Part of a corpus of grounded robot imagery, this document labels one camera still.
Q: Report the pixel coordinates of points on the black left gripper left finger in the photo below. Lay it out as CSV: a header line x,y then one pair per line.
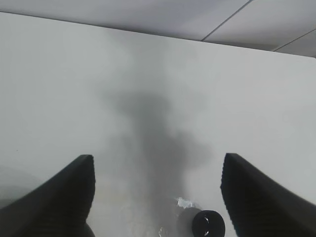
x,y
58,208

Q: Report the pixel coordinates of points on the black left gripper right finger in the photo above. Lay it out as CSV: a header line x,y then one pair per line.
x,y
260,207

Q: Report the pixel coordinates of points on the small black teacup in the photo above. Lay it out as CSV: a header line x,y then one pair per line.
x,y
208,223

